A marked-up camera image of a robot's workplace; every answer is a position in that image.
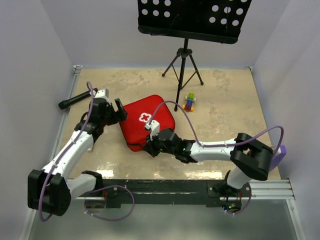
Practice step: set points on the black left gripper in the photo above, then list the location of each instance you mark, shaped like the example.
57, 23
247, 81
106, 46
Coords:
122, 113

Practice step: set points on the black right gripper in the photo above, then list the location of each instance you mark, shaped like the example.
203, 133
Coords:
150, 147

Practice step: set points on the red black medicine kit case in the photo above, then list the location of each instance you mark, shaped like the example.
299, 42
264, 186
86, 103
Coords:
138, 114

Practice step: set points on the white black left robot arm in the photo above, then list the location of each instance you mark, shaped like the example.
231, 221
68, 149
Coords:
50, 190

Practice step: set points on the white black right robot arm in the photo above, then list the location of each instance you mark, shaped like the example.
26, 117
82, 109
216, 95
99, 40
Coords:
251, 157

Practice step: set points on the colourful toy block car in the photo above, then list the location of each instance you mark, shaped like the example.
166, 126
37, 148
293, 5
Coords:
190, 99

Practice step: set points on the black flashlight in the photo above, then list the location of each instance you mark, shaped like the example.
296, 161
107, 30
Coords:
69, 102

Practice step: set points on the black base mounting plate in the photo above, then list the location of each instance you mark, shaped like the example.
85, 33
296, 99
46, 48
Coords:
169, 192

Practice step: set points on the purple white device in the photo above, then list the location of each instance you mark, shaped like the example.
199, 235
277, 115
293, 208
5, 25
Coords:
281, 153

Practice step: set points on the black music stand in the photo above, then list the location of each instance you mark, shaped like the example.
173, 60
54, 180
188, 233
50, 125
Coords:
217, 21

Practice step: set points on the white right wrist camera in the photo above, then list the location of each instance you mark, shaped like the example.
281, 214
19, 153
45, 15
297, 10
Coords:
153, 127

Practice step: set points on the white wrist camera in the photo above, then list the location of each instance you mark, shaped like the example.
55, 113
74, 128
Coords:
103, 94
153, 127

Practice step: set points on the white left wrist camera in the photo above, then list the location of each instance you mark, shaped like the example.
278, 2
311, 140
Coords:
103, 94

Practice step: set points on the aluminium frame rail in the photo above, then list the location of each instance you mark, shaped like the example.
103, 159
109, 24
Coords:
60, 132

